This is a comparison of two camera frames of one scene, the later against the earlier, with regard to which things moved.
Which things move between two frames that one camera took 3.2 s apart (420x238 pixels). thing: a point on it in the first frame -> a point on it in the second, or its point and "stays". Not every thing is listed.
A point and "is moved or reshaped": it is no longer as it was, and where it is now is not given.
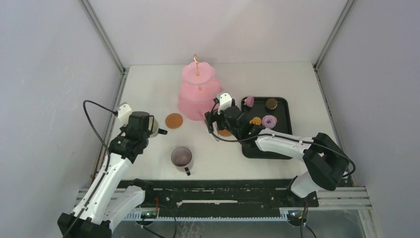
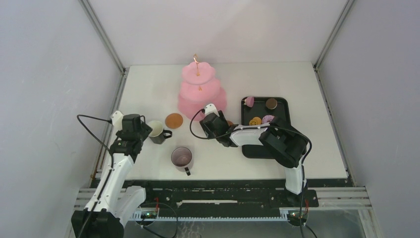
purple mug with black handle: [181, 156] stays
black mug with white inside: [157, 130] is moved or reshaped
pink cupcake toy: [249, 101] stays
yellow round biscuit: [256, 120] stays
